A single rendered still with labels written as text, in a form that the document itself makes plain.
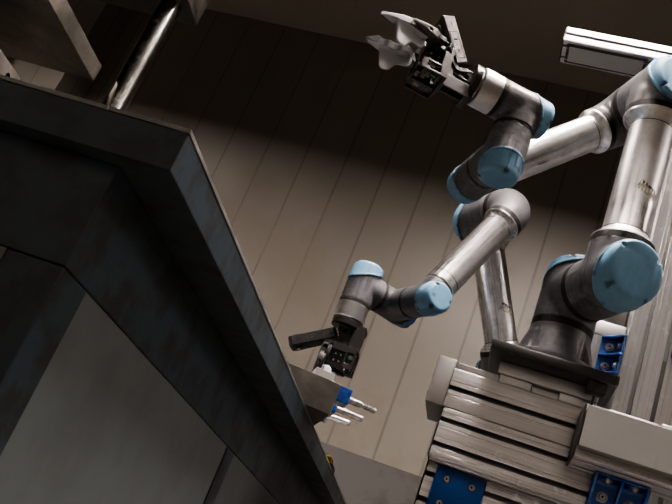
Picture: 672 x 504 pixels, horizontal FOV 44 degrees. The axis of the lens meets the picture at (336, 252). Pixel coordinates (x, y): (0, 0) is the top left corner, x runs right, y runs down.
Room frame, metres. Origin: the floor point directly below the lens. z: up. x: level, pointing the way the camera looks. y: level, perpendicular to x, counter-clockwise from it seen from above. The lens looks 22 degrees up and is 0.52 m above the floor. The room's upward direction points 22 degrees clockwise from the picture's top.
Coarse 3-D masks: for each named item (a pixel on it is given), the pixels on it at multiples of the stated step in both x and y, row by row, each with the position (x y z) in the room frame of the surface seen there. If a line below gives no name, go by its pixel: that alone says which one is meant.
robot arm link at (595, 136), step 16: (608, 96) 1.41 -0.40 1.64; (592, 112) 1.40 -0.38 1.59; (608, 112) 1.39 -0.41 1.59; (560, 128) 1.40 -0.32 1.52; (576, 128) 1.39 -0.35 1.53; (592, 128) 1.40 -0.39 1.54; (608, 128) 1.40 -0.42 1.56; (624, 128) 1.39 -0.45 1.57; (544, 144) 1.38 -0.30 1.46; (560, 144) 1.39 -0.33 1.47; (576, 144) 1.40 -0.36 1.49; (592, 144) 1.41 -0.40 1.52; (608, 144) 1.42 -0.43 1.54; (528, 160) 1.38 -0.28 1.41; (544, 160) 1.39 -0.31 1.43; (560, 160) 1.41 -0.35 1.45; (464, 176) 1.37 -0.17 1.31; (528, 176) 1.42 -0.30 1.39; (464, 192) 1.40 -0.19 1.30; (480, 192) 1.38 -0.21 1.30
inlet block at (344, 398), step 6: (312, 372) 1.46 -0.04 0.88; (318, 372) 1.43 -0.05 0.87; (324, 372) 1.43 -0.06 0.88; (330, 372) 1.43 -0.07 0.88; (330, 378) 1.43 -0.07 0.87; (342, 390) 1.44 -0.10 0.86; (348, 390) 1.44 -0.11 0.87; (342, 396) 1.44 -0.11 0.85; (348, 396) 1.44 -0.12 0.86; (336, 402) 1.45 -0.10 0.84; (342, 402) 1.44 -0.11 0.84; (348, 402) 1.44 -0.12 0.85; (354, 402) 1.45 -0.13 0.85; (360, 402) 1.45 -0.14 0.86; (366, 408) 1.46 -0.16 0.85; (372, 408) 1.46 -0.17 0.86
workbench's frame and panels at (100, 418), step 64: (0, 128) 0.62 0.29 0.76; (64, 128) 0.59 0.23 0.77; (128, 128) 0.58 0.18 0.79; (0, 192) 0.62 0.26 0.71; (64, 192) 0.60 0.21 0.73; (128, 192) 0.63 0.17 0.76; (192, 192) 0.62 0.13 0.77; (0, 256) 0.61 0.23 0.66; (64, 256) 0.60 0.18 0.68; (128, 256) 0.68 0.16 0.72; (192, 256) 0.74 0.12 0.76; (0, 320) 0.60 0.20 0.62; (64, 320) 0.63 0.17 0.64; (128, 320) 0.74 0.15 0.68; (192, 320) 0.88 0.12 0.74; (256, 320) 0.92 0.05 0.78; (0, 384) 0.60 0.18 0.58; (64, 384) 0.69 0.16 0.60; (128, 384) 0.80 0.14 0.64; (192, 384) 0.97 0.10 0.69; (256, 384) 1.18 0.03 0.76; (0, 448) 0.64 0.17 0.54; (64, 448) 0.74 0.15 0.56; (128, 448) 0.87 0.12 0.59; (192, 448) 1.07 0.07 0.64; (256, 448) 1.38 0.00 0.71; (320, 448) 1.68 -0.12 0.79
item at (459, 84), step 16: (432, 48) 1.22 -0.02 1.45; (448, 48) 1.22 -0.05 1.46; (416, 64) 1.26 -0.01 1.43; (432, 64) 1.22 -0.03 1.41; (448, 64) 1.21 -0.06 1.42; (416, 80) 1.25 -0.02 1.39; (432, 80) 1.24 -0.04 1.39; (448, 80) 1.23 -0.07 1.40; (464, 80) 1.24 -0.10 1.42; (480, 80) 1.23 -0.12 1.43; (464, 96) 1.24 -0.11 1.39
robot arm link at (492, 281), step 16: (464, 208) 1.94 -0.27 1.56; (480, 208) 1.88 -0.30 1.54; (464, 224) 1.95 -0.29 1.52; (496, 256) 1.94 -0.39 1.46; (480, 272) 1.97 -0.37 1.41; (496, 272) 1.95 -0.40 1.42; (480, 288) 1.99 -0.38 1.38; (496, 288) 1.96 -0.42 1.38; (480, 304) 2.01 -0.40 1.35; (496, 304) 1.97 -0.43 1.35; (496, 320) 1.98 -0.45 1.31; (512, 320) 1.99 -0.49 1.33; (496, 336) 1.99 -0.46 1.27; (512, 336) 1.99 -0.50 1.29; (480, 352) 2.04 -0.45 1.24; (480, 368) 2.06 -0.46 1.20
